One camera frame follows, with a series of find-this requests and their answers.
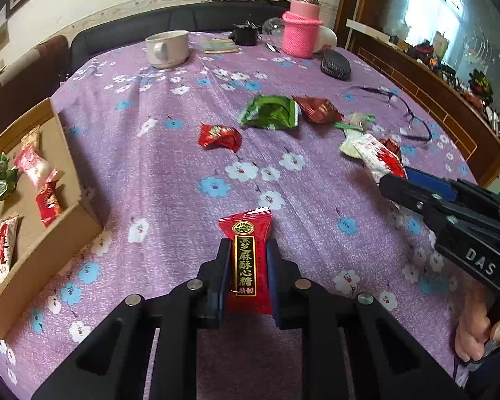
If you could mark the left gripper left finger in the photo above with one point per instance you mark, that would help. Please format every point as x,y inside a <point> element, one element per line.
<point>146,348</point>

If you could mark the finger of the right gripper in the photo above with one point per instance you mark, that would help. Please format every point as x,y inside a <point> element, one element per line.
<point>418,199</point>
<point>459,191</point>

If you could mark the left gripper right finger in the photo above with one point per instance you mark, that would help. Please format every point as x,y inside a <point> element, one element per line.
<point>351,347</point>

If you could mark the white red snack packet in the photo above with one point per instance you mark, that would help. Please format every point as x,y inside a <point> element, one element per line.
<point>379,160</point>

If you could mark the white cream snack packet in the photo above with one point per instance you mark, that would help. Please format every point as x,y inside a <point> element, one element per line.
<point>347,147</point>

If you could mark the clear green edged packet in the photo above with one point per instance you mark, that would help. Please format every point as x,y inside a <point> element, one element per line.
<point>355,121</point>

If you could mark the dark red foil snack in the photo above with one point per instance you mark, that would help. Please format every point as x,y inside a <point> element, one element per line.
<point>319,110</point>
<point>393,146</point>

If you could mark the red sesame candy bar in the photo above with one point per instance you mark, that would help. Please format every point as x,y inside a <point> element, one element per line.
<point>248,282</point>

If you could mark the red cartoon candy packet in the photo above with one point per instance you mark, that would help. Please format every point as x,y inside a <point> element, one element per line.
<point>49,207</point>

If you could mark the green snack bag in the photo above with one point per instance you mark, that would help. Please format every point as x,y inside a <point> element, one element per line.
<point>8,177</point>
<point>271,113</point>

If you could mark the pink snack packet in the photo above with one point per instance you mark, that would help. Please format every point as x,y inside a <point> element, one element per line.
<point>38,169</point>

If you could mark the small red candy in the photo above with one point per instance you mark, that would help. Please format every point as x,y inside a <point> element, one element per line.
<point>215,136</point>

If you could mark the yellow cracker packet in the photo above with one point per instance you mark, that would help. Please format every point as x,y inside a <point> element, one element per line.
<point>32,138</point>

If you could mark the person's right hand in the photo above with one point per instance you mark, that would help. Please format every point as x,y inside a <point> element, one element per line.
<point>474,327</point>

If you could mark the wooden sideboard cabinet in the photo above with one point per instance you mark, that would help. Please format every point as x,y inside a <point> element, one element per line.
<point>465,126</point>

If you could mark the cardboard tray box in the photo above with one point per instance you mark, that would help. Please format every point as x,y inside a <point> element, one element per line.
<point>41,251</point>

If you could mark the black glasses case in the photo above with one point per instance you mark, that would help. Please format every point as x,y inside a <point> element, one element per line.
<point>335,65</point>

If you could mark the white round object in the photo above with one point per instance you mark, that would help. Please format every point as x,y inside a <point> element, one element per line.
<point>326,39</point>

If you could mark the pink knitted sleeve bottle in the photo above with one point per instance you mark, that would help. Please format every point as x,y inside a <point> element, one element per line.
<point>301,24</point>

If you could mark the nail clipper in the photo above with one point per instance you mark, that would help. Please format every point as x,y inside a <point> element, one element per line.
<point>272,48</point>

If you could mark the clear glass dome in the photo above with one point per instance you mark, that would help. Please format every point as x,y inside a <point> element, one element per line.
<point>273,27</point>

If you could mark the purple floral tablecloth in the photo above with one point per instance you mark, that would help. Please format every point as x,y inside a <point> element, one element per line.
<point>133,134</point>

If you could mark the black small container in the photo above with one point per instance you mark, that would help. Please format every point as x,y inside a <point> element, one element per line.
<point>245,34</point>

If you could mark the small booklet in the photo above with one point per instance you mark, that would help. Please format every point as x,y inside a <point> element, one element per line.
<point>219,46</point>

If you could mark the black leather sofa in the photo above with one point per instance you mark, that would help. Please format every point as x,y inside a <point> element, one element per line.
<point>210,17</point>

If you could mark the brown armchair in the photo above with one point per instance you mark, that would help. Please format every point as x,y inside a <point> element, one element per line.
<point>32,78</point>

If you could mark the white ceramic mug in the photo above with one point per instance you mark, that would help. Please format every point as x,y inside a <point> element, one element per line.
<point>168,49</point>

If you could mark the purple frame eyeglasses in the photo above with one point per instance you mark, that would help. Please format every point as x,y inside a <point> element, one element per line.
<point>417,129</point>

